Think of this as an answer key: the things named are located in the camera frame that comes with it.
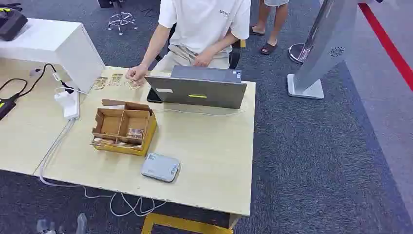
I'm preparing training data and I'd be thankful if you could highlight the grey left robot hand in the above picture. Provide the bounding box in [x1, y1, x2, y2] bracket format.
[36, 212, 88, 234]

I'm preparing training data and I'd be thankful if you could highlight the person's right hand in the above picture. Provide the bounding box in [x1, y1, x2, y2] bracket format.
[125, 64, 150, 87]

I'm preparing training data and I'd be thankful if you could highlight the person's left hand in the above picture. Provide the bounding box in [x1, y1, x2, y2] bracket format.
[193, 51, 216, 68]

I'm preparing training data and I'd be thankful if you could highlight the printed card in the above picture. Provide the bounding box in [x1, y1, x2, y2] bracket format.
[125, 79, 142, 91]
[127, 128, 145, 140]
[109, 73, 124, 87]
[92, 76, 109, 91]

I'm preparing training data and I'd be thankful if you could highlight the black phone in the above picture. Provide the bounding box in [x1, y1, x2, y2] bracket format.
[146, 88, 163, 104]

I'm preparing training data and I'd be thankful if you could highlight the grey laptop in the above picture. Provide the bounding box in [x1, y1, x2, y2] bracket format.
[145, 65, 248, 110]

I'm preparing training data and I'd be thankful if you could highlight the black office chair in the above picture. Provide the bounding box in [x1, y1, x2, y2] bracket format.
[154, 22, 246, 70]

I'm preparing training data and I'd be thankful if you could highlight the seated person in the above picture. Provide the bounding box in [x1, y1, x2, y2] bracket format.
[125, 0, 252, 87]

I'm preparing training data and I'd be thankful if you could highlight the wooden card box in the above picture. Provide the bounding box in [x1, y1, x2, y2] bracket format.
[90, 99, 158, 157]

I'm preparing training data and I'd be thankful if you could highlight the chrome chair base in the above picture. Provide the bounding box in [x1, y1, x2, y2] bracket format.
[107, 11, 139, 36]

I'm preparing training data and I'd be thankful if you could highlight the white power strip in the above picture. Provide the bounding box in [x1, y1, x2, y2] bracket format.
[54, 87, 81, 121]

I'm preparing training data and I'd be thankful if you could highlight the stack of printed cards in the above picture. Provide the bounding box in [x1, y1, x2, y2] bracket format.
[92, 137, 143, 151]

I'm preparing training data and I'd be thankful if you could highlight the standing person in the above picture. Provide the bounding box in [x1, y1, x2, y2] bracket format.
[249, 0, 290, 56]

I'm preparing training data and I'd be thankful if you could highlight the white cabinet box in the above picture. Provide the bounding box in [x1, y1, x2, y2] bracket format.
[0, 18, 106, 95]

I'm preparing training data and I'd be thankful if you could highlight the small grey router box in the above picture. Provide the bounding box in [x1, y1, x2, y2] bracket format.
[140, 152, 181, 183]

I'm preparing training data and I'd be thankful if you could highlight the silver kiosk stand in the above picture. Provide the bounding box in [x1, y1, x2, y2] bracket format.
[286, 0, 385, 100]

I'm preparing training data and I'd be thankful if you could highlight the black bag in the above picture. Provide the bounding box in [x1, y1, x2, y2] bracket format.
[0, 2, 29, 42]

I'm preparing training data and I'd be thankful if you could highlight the black charger unit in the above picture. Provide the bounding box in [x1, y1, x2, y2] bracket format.
[0, 97, 18, 122]

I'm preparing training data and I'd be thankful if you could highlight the long white power cable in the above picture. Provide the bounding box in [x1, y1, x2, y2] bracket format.
[38, 117, 167, 218]

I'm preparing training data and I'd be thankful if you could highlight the round chrome post base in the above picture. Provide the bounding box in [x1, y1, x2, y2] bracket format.
[287, 42, 311, 65]

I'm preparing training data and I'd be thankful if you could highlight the yellow table frame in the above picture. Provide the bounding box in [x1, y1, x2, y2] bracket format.
[141, 213, 234, 234]

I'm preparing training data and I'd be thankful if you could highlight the black cable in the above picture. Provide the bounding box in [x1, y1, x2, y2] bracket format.
[0, 63, 75, 98]

